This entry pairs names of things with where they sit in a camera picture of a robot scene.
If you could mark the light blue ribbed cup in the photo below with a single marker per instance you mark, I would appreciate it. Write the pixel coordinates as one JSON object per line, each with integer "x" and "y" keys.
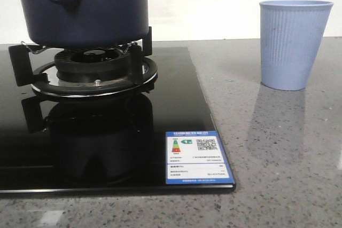
{"x": 291, "y": 32}

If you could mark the black right burner pot support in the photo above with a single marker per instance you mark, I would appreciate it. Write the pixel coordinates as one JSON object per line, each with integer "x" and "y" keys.
{"x": 87, "y": 73}

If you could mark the dark blue cooking pot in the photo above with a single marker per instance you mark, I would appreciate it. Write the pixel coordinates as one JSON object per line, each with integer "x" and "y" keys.
{"x": 85, "y": 23}

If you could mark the blue energy label sticker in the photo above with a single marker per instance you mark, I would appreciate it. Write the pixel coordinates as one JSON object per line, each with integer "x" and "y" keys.
{"x": 195, "y": 158}

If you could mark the black glass gas stove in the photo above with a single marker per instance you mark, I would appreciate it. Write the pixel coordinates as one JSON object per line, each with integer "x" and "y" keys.
{"x": 115, "y": 147}

